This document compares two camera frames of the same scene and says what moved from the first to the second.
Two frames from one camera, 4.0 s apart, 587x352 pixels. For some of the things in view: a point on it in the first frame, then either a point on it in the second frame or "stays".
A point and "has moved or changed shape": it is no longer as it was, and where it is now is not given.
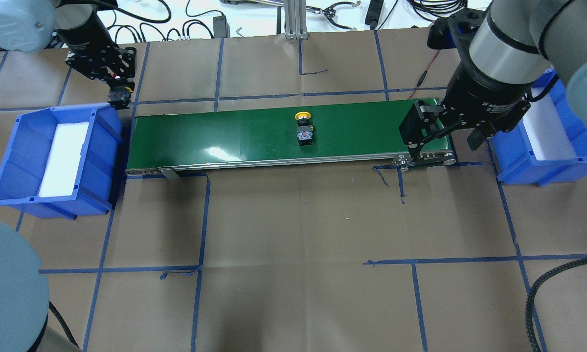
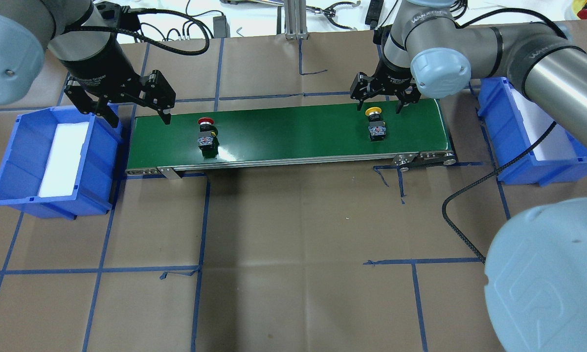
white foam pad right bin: (545, 130) stays
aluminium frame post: (295, 14) stays
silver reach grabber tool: (329, 12) stays
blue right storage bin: (513, 157) stays
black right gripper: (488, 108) -> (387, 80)
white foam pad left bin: (61, 168) stays
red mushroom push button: (120, 97) has moved or changed shape
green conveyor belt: (171, 136) stays
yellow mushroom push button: (304, 129) -> (377, 126)
